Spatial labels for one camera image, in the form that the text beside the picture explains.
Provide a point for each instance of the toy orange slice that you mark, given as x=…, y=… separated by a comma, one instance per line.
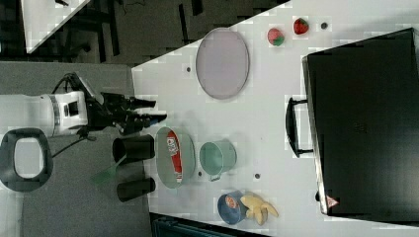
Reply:
x=231, y=202

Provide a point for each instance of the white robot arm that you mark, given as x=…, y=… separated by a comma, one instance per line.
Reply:
x=28, y=122

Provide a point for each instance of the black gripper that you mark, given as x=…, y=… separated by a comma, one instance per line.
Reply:
x=119, y=111

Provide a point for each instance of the pink green toy strawberry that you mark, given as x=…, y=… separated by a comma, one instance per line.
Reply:
x=275, y=37

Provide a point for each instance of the blue bowl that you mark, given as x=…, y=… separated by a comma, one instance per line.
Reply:
x=231, y=216

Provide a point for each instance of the green metal cup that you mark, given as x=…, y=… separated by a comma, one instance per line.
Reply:
x=217, y=157

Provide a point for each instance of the red toy strawberry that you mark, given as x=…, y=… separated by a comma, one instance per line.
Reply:
x=300, y=26

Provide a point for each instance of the green oval strainer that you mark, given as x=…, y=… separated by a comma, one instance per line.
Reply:
x=164, y=164

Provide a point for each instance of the yellow peeled toy banana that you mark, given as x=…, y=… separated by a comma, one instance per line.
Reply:
x=256, y=207

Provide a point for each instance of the red ketchup bottle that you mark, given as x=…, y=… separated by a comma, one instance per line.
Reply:
x=174, y=151

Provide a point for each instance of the green slotted spatula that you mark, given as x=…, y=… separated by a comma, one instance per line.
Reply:
x=107, y=174

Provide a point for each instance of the grey round plate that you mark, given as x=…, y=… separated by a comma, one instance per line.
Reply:
x=222, y=63

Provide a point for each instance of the black toaster oven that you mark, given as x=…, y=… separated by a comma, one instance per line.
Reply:
x=363, y=110

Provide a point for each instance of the small black cylinder holder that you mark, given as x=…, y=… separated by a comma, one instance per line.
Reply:
x=135, y=189

